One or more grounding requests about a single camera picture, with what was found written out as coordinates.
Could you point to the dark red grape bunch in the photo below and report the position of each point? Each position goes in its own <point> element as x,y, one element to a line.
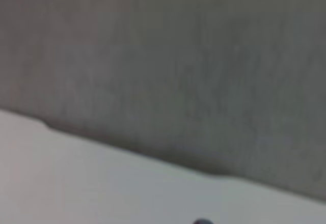
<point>203,221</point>

